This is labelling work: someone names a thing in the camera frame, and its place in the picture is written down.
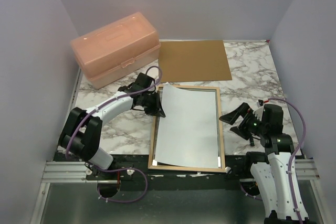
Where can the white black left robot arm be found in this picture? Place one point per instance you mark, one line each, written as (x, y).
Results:
(82, 130)

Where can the pink plastic storage box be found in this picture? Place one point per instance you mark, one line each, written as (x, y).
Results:
(109, 53)

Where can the brown backing board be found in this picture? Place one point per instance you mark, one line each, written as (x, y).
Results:
(191, 61)

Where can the photo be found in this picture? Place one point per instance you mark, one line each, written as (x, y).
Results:
(186, 127)

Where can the green black screwdriver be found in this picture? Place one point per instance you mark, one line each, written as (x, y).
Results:
(251, 140)

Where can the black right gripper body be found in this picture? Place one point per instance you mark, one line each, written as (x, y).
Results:
(253, 124)

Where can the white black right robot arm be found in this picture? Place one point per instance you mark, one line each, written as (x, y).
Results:
(273, 170)

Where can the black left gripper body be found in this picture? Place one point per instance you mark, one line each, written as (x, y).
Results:
(149, 102)

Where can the aluminium front rail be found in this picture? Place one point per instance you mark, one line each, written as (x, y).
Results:
(79, 172)

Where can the blue wooden picture frame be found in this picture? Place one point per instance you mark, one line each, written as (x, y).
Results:
(221, 142)

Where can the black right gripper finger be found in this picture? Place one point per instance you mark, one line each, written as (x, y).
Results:
(243, 132)
(230, 118)

